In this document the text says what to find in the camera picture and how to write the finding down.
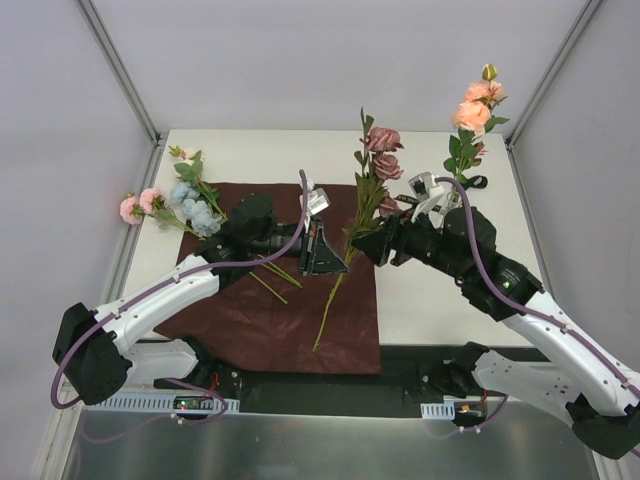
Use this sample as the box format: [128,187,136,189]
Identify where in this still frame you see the white cable duct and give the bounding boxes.
[92,393,224,415]
[420,400,456,421]

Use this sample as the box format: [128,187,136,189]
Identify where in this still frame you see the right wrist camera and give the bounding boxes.
[409,172,445,222]

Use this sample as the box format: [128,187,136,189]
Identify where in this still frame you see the cream bud flower stem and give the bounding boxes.
[167,144,304,289]

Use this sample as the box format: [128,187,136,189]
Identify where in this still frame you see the red paper flower wrapping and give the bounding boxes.
[152,180,382,376]

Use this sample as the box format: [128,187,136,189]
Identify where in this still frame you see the aluminium front rail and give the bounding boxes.
[62,351,606,404]

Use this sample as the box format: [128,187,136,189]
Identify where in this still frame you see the left aluminium frame post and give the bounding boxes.
[74,0,162,147]

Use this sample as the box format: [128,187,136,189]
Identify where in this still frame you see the clear glass vase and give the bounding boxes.
[439,187,463,216]

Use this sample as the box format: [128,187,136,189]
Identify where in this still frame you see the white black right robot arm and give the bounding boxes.
[353,207,639,460]

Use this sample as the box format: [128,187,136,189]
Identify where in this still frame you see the dark green printed ribbon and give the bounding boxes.
[394,172,460,217]

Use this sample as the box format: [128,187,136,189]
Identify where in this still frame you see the light blue artificial flower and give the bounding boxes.
[170,181,227,240]

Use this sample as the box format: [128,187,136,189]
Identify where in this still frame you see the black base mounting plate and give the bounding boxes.
[152,344,509,416]

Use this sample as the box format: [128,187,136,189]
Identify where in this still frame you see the left white cable duct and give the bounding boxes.
[92,393,224,415]

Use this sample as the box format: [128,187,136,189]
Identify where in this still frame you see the pink artificial flower stem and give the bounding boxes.
[119,188,195,235]

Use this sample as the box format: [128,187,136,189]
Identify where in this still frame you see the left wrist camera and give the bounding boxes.
[300,188,331,217]

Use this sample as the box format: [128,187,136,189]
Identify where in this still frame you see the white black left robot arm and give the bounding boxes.
[51,189,348,408]

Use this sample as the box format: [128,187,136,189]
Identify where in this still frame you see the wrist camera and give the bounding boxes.
[300,188,331,217]
[409,172,445,222]

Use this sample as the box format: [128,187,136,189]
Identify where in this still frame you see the aluminium corner frame post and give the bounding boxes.
[505,0,605,152]

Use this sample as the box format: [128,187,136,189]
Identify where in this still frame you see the right white cable duct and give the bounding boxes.
[420,400,456,421]

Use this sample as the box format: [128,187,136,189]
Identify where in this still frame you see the mauve artificial flower stem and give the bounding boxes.
[312,107,405,354]

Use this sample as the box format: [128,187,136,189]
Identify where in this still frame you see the peach artificial flower stem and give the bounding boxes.
[443,63,509,184]

